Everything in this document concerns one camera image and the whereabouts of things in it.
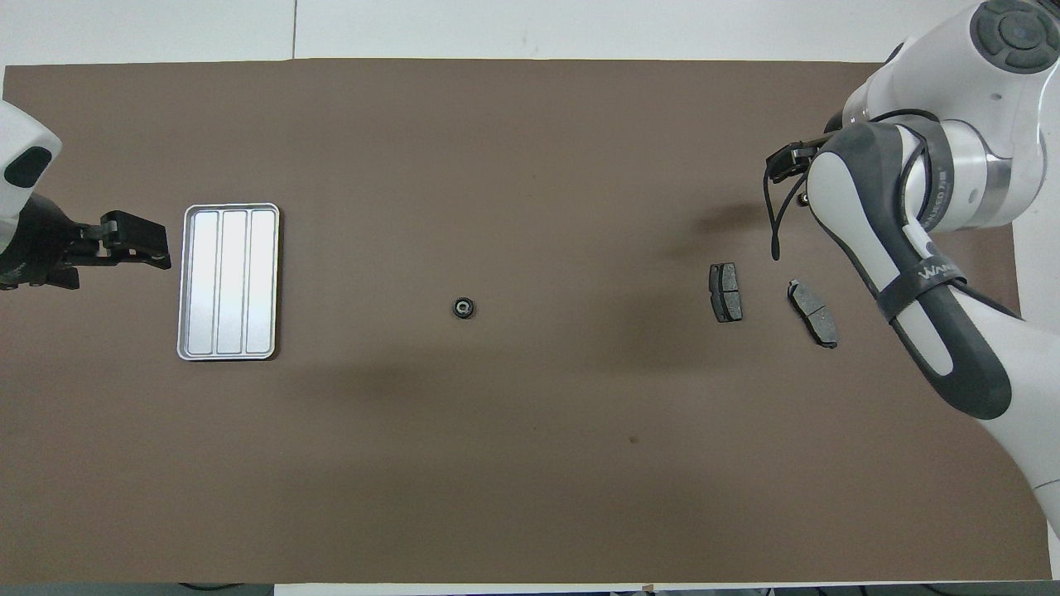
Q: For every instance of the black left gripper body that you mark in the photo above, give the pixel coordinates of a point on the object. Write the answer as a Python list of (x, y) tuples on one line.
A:
[(37, 248)]

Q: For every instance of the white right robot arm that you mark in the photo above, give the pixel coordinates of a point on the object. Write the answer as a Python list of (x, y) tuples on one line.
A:
[(994, 356)]

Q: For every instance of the silver metal tray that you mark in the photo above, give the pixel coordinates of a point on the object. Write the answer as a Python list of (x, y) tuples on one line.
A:
[(232, 281)]

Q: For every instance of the short grey brake pad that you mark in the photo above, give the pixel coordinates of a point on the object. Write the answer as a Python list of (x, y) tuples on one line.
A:
[(726, 294)]

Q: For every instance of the long grey brake pad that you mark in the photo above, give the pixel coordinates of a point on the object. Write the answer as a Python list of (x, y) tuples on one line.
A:
[(813, 314)]

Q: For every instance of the brown table mat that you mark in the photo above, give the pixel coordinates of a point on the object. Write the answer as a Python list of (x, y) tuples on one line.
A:
[(530, 165)]

